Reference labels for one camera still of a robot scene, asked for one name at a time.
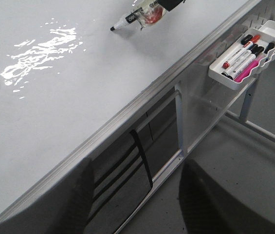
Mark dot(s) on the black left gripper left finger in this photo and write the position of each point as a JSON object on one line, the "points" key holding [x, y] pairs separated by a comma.
{"points": [[63, 209]]}

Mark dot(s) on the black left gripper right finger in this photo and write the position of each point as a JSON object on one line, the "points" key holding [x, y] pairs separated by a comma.
{"points": [[207, 208]]}

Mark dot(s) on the white black-tipped whiteboard marker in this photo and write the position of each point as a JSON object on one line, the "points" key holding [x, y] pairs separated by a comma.
{"points": [[147, 13]]}

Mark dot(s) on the large white whiteboard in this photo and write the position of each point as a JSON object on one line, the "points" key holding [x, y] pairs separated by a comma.
{"points": [[64, 73]]}

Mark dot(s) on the black capped marker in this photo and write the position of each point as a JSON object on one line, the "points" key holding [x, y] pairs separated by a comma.
{"points": [[269, 47], [242, 62]]}

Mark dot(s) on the pink marker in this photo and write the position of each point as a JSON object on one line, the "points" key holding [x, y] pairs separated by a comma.
{"points": [[247, 70]]}

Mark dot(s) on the red capped marker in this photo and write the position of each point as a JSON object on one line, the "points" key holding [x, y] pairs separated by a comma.
{"points": [[247, 42]]}

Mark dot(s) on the white plastic marker tray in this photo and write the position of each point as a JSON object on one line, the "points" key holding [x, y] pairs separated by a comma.
{"points": [[267, 32]]}

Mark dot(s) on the grey whiteboard stand frame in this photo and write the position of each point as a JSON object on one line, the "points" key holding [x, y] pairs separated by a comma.
{"points": [[122, 177]]}

